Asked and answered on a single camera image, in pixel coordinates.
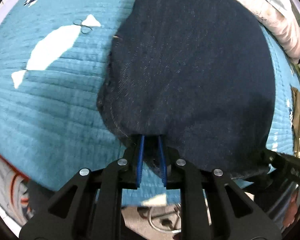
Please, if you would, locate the dark denim jacket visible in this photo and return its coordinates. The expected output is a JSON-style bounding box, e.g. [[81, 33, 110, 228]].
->
[[97, 0, 275, 179]]

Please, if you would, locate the pink embroidered pillow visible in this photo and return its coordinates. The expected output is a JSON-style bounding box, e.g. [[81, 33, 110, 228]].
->
[[236, 0, 300, 64]]

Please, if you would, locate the teal quilted bedspread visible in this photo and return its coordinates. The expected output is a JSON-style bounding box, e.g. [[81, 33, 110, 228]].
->
[[0, 0, 300, 208]]

